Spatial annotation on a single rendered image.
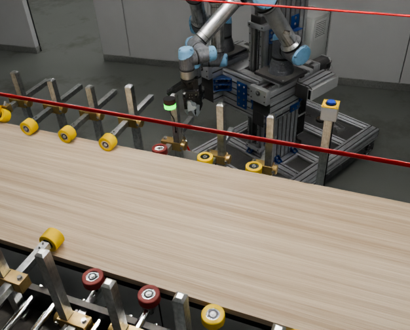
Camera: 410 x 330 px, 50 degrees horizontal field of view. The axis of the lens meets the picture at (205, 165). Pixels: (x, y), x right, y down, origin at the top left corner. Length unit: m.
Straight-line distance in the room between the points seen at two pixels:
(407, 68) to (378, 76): 0.27
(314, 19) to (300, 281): 1.81
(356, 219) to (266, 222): 0.37
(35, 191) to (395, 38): 3.65
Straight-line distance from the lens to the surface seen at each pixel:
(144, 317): 1.63
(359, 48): 4.78
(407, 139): 4.18
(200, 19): 2.83
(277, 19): 2.34
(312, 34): 3.00
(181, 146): 2.36
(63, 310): 1.67
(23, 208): 2.10
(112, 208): 1.96
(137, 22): 5.29
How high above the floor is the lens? 2.18
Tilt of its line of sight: 37 degrees down
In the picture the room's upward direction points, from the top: 3 degrees counter-clockwise
